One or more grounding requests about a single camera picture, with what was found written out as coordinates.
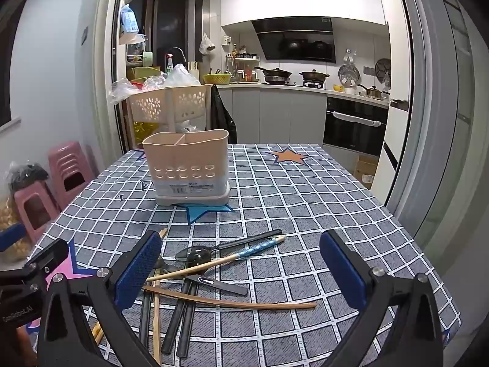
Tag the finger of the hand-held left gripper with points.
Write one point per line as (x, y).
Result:
(49, 254)
(11, 236)

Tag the blue star sticker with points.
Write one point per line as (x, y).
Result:
(198, 213)

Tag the cardboard box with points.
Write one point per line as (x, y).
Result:
(366, 170)

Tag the blue white packet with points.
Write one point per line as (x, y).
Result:
(129, 19)

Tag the round dark mesh screen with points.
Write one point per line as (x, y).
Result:
(382, 68)

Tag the black range hood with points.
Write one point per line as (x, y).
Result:
(298, 40)

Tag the white countertop chopstick holder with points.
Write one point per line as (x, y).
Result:
(193, 65)

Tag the clear bag of yellowish stuff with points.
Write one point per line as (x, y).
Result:
(11, 210)

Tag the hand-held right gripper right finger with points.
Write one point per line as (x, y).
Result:
(340, 271)

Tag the clear plastic bags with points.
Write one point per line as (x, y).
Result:
(179, 75)

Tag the black built-in oven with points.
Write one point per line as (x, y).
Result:
(355, 126)

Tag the orange star sticker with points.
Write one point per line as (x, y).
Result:
(286, 156)

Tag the blue patterned wooden chopstick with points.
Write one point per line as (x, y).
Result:
(252, 249)

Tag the white hanging plastic bag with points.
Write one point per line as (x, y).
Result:
(207, 46)

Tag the black wok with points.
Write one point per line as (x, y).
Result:
(275, 73)

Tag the pink star sticker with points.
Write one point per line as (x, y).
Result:
(78, 265)

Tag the light wooden chopstick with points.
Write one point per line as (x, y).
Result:
(97, 332)
(157, 325)

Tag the dark cooking pot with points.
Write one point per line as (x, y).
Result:
(314, 75)

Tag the white spice rack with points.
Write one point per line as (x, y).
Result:
(246, 67)

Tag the yellow bowl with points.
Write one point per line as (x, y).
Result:
(338, 88)

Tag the black hanging cloth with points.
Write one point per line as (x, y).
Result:
(223, 118)

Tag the black bag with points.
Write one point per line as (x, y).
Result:
(26, 176)

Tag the spray bottle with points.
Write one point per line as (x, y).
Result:
(169, 67)

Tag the pink plastic stool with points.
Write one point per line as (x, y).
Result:
(34, 214)
(70, 164)

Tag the checkered blue grey tablecloth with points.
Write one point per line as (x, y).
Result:
(290, 206)

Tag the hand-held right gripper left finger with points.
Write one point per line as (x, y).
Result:
(135, 271)

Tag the round metal mesh screen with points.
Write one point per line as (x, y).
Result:
(348, 74)

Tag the white refrigerator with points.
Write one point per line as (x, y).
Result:
(395, 84)

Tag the beige perforated basket rack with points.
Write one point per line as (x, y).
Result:
(183, 103)

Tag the curved kitchen faucet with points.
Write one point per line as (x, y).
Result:
(176, 49)

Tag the yellow green tub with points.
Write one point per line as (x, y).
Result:
(145, 73)

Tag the green colander basket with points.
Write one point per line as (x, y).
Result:
(216, 79)

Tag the beige plastic utensil holder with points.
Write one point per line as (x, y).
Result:
(187, 168)

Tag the small steel saucepan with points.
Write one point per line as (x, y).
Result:
(372, 91)

